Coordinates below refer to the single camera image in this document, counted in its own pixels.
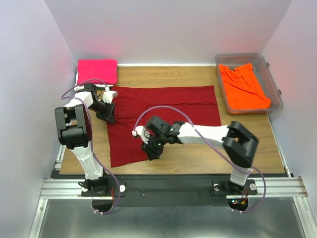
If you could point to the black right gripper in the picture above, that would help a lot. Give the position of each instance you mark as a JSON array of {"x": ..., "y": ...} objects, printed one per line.
[{"x": 152, "y": 152}]

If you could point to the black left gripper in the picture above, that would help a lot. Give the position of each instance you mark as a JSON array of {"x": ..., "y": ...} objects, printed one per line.
[{"x": 110, "y": 116}]

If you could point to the dark red t shirt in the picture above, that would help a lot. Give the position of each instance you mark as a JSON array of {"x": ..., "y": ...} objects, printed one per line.
[{"x": 137, "y": 105}]

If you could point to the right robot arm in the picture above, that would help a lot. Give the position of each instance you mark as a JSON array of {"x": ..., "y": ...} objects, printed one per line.
[{"x": 238, "y": 142}]

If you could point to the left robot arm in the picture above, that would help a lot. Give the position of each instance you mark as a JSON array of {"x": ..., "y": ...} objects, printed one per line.
[{"x": 74, "y": 131}]

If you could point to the folded white t shirt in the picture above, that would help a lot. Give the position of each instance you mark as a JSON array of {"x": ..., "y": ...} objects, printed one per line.
[{"x": 80, "y": 87}]

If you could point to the folded pink t shirt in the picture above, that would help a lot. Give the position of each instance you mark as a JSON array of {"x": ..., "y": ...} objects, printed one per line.
[{"x": 104, "y": 70}]

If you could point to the orange t shirt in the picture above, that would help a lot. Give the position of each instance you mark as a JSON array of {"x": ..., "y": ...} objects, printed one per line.
[{"x": 243, "y": 91}]

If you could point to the clear plastic bin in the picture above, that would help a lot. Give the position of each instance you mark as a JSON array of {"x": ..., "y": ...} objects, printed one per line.
[{"x": 262, "y": 73}]

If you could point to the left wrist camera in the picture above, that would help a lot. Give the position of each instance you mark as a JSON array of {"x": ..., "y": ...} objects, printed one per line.
[{"x": 108, "y": 96}]

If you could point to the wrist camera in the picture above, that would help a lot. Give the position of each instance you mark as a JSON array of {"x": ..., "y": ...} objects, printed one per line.
[
  {"x": 108, "y": 96},
  {"x": 141, "y": 132}
]

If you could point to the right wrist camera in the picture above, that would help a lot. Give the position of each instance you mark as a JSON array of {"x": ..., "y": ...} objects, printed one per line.
[{"x": 141, "y": 132}]

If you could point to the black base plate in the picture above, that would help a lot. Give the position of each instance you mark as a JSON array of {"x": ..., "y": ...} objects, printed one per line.
[{"x": 178, "y": 190}]

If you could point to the aluminium rail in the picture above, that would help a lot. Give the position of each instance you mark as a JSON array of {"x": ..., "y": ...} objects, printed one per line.
[{"x": 274, "y": 187}]

